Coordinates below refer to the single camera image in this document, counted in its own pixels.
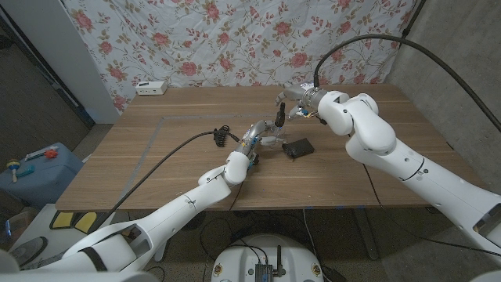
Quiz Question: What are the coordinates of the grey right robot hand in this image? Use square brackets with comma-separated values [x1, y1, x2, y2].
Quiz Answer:
[274, 83, 328, 121]

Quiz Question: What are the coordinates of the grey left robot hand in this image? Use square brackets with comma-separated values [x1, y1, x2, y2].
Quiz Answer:
[234, 119, 287, 156]

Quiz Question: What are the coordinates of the clear dispenser bottle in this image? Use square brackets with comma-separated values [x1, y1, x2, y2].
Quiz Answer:
[261, 124, 287, 149]

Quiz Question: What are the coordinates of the black pump cap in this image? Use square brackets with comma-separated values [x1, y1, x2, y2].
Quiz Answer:
[275, 101, 287, 128]

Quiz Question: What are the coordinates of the black card holder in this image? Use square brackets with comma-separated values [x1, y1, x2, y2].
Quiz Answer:
[281, 137, 315, 160]

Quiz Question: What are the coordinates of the black hair claw clip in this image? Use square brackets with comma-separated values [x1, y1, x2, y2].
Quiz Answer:
[212, 125, 232, 148]

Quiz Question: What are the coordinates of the floral backdrop cloth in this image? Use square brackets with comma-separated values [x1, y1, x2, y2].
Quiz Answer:
[62, 0, 418, 113]

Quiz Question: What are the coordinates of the white power strip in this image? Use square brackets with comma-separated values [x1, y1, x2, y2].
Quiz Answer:
[135, 80, 168, 96]

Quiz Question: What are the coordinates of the black backdrop stand pole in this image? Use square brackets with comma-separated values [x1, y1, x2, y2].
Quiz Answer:
[398, 0, 427, 50]

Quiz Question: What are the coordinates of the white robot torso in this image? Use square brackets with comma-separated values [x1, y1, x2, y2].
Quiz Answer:
[211, 233, 325, 282]

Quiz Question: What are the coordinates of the grey module with antenna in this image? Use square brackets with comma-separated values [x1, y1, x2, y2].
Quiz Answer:
[255, 245, 287, 282]

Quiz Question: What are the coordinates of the dark table leg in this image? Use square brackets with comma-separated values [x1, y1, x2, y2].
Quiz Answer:
[351, 207, 380, 262]

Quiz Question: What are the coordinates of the yellow black floor mat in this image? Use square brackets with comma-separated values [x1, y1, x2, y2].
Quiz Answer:
[49, 210, 99, 234]

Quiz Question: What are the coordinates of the white pillar panel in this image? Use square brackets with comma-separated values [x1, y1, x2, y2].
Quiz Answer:
[0, 0, 121, 125]

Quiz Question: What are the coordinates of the blue storage box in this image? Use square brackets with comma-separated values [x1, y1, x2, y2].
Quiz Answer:
[0, 142, 84, 208]

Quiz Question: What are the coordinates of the teal toy piece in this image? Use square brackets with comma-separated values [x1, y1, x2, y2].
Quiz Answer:
[15, 164, 36, 178]

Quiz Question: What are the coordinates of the wooden maraca toy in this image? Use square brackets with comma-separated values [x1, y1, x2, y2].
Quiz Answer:
[5, 158, 21, 184]

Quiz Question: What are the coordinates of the grey shoe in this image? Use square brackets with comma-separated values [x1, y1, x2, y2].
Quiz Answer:
[5, 236, 49, 270]

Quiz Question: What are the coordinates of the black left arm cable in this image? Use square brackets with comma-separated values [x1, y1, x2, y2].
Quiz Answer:
[88, 131, 242, 234]

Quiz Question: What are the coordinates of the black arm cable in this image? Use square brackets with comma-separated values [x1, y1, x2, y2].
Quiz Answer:
[312, 34, 501, 134]
[88, 131, 242, 234]

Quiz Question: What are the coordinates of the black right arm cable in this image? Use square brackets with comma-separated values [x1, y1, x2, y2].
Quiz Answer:
[312, 34, 501, 134]

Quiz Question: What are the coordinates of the black floor cable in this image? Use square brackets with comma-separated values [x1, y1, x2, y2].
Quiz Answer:
[198, 217, 238, 262]
[302, 209, 328, 273]

